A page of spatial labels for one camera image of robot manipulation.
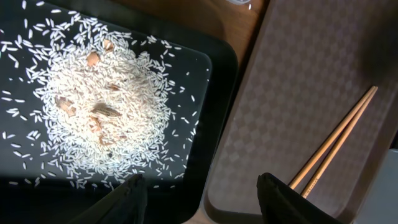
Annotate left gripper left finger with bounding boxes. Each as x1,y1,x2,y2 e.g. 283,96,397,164
70,174,147,224

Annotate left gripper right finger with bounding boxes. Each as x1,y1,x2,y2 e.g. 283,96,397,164
256,172,340,224

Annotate food crumbs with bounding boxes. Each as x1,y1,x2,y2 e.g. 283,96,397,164
0,0,212,190

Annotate right wooden chopstick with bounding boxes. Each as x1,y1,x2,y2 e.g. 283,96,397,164
300,86,379,199

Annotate wooden chopstick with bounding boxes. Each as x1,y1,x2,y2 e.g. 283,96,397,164
300,86,379,199
288,85,377,190

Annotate brown serving tray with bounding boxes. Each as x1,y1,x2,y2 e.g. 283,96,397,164
202,0,397,223

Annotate black bin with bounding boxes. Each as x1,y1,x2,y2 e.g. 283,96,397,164
1,1,238,223

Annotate left wooden chopstick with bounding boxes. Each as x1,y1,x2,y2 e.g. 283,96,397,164
288,85,377,190

